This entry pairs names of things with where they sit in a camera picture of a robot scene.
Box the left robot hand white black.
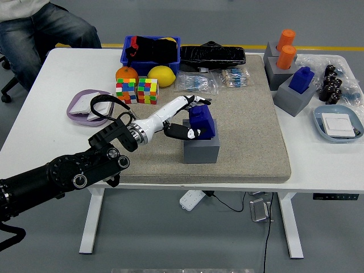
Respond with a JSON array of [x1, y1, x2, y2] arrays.
[[135, 95, 213, 144]]

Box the blue square seal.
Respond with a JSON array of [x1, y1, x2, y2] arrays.
[[188, 104, 216, 140], [288, 67, 315, 94]]

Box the grey seal holder block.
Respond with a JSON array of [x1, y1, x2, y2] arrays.
[[263, 55, 298, 92], [183, 119, 221, 164], [263, 41, 285, 62], [273, 74, 317, 117]]

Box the orange cylinder seal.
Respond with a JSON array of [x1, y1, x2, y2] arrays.
[[276, 44, 297, 71], [276, 28, 296, 52]]

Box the multicoloured puzzle cube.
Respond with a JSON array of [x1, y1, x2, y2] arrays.
[[115, 78, 138, 105], [136, 77, 159, 105]]

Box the yellow lemon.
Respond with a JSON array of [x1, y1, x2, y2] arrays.
[[147, 65, 177, 88]]

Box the clear bag blue resistors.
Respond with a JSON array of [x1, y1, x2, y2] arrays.
[[175, 71, 220, 95]]

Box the blue plastic bin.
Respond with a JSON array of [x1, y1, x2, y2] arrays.
[[120, 35, 181, 77]]

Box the orange fruit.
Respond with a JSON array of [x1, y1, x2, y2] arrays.
[[115, 65, 140, 86]]

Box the black cloth bag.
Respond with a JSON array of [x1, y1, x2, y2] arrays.
[[125, 35, 179, 64]]

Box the black wrapped keyboard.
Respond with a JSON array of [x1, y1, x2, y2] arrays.
[[180, 41, 247, 72]]

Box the clear bag beige resistors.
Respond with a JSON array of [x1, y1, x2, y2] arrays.
[[210, 68, 251, 89]]

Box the beige table mat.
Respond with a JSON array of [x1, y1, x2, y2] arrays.
[[102, 54, 292, 185]]

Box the purple tray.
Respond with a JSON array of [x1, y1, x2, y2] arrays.
[[66, 89, 115, 128]]

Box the white power strip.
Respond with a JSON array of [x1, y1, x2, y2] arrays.
[[179, 189, 206, 212]]

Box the white table leg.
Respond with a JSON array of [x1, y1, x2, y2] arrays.
[[78, 186, 105, 255], [277, 192, 304, 259]]

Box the clear plastic bag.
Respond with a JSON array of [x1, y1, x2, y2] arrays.
[[295, 53, 364, 107]]

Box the person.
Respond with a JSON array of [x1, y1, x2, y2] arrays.
[[0, 0, 102, 92]]

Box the black office chair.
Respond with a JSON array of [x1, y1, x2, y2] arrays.
[[0, 51, 21, 104]]

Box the blue-grey tray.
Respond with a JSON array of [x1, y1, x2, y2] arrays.
[[313, 105, 364, 144]]

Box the blue components in bag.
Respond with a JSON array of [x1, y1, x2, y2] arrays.
[[342, 89, 362, 105]]

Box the black table control panel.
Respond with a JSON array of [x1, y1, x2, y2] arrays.
[[312, 193, 358, 201]]

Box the white switch panel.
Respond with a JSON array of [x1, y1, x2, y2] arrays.
[[69, 92, 101, 115], [321, 113, 358, 139], [86, 94, 115, 122]]

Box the red strap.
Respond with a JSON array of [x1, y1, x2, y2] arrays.
[[129, 36, 139, 56]]

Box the black cable with plug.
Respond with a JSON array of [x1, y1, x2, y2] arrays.
[[205, 191, 247, 213]]

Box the metal bracket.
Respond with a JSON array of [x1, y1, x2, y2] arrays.
[[249, 198, 275, 223]]

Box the long black cable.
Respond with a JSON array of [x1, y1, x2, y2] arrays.
[[261, 192, 274, 273]]

